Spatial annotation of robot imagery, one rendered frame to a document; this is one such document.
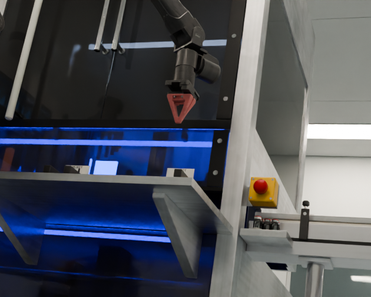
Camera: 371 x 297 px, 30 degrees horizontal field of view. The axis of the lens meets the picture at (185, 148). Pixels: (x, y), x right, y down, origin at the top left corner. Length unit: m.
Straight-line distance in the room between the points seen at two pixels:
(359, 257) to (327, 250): 0.09
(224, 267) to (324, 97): 3.97
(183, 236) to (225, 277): 0.19
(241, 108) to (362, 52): 3.11
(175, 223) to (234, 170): 0.33
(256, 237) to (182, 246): 0.24
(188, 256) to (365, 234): 0.50
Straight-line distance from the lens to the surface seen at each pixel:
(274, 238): 1.90
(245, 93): 2.07
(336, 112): 5.99
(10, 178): 1.75
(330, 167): 6.89
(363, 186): 6.79
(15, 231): 1.99
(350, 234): 1.97
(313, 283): 1.99
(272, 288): 2.42
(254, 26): 2.18
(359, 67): 5.29
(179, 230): 1.74
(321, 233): 1.98
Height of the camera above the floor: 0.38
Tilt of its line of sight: 21 degrees up
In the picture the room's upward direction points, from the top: 9 degrees clockwise
